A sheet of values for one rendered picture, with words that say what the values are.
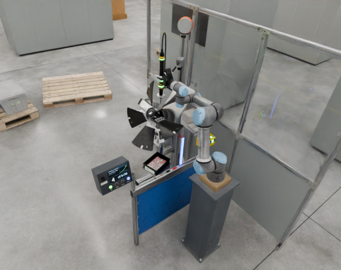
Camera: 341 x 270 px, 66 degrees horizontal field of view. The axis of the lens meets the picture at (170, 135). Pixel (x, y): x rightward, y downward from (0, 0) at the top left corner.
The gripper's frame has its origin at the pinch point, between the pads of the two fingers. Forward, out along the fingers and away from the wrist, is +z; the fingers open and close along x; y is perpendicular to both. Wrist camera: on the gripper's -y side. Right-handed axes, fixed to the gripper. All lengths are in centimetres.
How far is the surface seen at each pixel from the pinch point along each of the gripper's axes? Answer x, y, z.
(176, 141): 31, 95, 6
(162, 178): -23, 81, -40
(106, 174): -76, 43, -43
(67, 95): -7, 150, 274
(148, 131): -11, 59, 1
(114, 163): -67, 41, -37
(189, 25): 59, -25, 32
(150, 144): -14, 68, -7
